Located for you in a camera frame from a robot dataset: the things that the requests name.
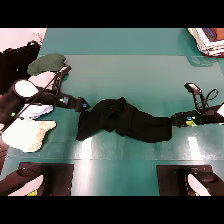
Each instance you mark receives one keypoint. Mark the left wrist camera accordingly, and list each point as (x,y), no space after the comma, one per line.
(61,76)

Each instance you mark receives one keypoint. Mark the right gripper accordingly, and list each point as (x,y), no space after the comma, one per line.
(179,120)

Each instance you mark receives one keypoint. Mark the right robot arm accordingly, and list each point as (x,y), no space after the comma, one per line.
(210,113)

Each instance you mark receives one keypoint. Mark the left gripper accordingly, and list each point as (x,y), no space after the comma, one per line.
(82,104)

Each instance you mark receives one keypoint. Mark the cream garment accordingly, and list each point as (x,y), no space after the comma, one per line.
(26,135)

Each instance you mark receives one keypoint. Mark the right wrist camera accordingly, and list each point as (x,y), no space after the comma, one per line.
(194,90)

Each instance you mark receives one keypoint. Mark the stack of folded clothes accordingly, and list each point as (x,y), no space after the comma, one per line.
(210,41)

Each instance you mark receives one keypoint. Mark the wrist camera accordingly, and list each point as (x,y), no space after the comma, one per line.
(61,76)
(194,90)

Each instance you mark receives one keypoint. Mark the dark green garment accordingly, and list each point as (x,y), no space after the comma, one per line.
(46,63)

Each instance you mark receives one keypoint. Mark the white garment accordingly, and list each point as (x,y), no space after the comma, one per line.
(43,79)
(36,111)

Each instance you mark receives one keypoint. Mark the black T-shirt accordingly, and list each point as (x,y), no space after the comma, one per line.
(130,121)

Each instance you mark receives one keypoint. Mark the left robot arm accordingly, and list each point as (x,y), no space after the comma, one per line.
(50,98)

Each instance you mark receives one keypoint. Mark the black garment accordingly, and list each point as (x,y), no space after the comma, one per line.
(16,65)

